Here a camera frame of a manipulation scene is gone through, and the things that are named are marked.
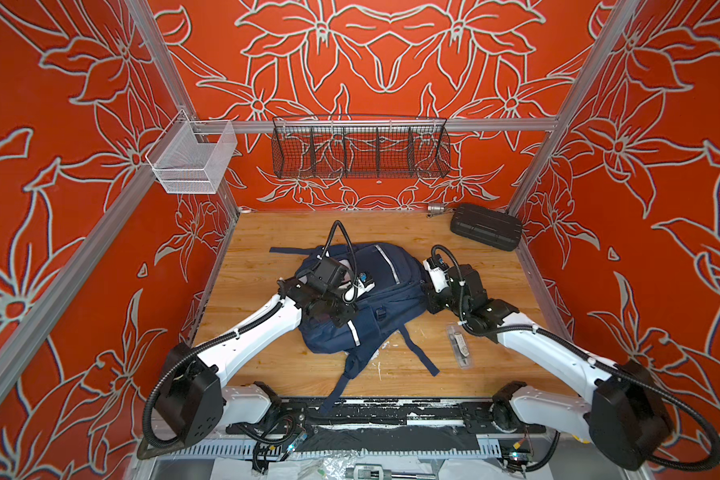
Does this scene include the navy blue student backpack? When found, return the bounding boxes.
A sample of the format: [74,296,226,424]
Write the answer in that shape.
[299,242,440,414]

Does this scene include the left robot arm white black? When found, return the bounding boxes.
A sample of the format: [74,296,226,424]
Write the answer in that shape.
[138,240,376,459]

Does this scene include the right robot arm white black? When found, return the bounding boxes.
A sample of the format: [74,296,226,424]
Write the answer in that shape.
[423,244,720,472]

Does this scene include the clear plastic pen box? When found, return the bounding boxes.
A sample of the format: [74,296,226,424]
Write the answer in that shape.
[446,324,472,369]

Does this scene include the black hard case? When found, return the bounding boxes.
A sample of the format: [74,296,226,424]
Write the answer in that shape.
[450,203,523,252]

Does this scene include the small silver metal cylinder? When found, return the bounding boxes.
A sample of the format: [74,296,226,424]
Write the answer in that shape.
[427,203,448,215]

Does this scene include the black wire wall basket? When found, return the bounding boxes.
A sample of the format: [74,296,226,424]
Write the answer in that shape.
[271,114,453,180]

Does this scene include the white wire mesh basket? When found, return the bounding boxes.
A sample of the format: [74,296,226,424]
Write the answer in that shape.
[146,109,238,195]

